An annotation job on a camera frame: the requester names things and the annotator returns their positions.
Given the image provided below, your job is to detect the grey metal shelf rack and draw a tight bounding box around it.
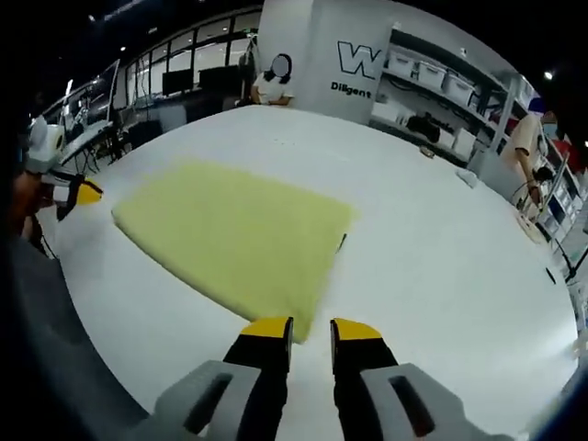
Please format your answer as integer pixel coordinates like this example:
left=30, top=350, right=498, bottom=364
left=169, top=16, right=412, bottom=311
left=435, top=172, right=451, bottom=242
left=369, top=25, right=588, bottom=240

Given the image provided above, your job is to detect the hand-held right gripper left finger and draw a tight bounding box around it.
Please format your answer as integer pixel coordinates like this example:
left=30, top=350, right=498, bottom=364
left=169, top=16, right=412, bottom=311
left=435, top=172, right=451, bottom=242
left=153, top=315, right=295, bottom=441

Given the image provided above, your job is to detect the black bag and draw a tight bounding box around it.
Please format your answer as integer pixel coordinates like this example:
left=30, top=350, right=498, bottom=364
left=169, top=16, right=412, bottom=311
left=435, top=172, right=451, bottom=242
left=406, top=115, right=442, bottom=143

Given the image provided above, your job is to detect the yellow blue grey garment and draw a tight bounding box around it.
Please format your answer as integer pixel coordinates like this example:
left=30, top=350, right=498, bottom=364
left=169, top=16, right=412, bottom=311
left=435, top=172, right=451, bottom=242
left=111, top=161, right=364, bottom=345

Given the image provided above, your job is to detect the white storage bin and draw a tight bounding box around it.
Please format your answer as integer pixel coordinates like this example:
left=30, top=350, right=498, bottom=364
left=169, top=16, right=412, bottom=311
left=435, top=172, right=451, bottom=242
left=418, top=62, right=449, bottom=89
left=444, top=73, right=477, bottom=105
left=390, top=50, right=422, bottom=77

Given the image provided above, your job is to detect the person's left hand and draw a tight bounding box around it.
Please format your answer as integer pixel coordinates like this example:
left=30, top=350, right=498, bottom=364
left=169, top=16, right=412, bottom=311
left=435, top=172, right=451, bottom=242
left=13, top=173, right=55, bottom=232

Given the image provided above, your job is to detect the black computer monitor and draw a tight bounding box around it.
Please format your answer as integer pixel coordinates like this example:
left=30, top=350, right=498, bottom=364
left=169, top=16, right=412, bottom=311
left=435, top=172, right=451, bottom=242
left=162, top=71, right=195, bottom=96
left=198, top=65, right=240, bottom=91

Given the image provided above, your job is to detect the grey side desk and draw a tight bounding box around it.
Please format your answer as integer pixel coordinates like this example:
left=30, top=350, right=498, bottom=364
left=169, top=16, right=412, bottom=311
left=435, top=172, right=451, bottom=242
left=59, top=121, right=116, bottom=163

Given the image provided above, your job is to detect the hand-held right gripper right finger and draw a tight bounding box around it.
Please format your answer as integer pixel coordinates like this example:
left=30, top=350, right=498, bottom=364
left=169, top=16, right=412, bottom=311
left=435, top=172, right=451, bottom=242
left=329, top=317, right=479, bottom=441

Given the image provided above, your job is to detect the tan flat board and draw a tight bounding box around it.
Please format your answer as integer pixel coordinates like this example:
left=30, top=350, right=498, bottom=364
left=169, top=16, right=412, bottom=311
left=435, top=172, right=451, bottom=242
left=516, top=210, right=548, bottom=244

